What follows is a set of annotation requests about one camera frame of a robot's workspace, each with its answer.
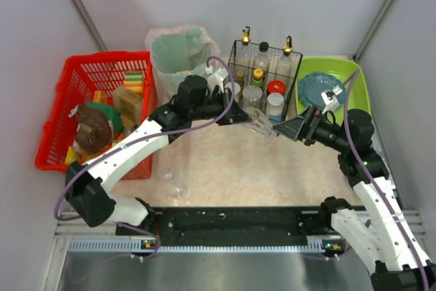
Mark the small glass bowl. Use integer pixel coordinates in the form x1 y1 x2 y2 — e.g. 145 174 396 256
248 108 277 138

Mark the teal ceramic plate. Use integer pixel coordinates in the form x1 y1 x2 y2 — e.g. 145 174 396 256
298 72 341 110

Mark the black cap clear bottle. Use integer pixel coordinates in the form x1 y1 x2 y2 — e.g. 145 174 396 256
253 42 270 73

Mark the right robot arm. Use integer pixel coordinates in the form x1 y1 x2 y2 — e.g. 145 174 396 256
273 106 435 290

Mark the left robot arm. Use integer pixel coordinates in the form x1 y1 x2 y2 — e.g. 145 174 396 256
65 76 250 228

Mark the silver lid spice jar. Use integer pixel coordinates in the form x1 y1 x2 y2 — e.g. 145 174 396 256
225 82 241 102

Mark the small gold cap bottle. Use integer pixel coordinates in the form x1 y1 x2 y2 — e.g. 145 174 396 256
235 70 245 88

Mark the yellow cap sauce bottle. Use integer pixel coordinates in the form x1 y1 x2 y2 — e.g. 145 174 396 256
251 68 264 89

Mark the red lid sauce jar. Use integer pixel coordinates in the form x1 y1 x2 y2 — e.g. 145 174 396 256
266 80 286 95

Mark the green bin with plastic bag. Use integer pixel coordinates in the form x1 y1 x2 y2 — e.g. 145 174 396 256
144 25 221 98

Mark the gold pourer glass bottle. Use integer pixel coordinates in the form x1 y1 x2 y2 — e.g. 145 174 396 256
237 26 252 67

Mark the green plastic tub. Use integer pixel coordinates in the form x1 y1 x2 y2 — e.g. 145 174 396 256
294 57 372 118

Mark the striped sponge pack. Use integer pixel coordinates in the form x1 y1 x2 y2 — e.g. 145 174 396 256
123 70 144 95

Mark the cardboard box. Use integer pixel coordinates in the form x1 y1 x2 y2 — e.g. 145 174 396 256
112 86 143 125

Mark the brown crumpled bag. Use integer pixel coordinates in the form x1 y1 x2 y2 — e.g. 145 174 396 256
74 104 112 155

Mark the red plastic basket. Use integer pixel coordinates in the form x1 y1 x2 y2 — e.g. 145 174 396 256
35 51 157 174

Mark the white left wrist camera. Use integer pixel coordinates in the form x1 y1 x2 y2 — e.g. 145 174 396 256
205 66 228 92

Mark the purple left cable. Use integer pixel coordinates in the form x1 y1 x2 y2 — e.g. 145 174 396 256
54 55 236 261

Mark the black wire rack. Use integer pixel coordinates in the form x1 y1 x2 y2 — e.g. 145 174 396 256
228 36 303 123

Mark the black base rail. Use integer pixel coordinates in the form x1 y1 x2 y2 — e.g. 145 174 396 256
115 205 362 247

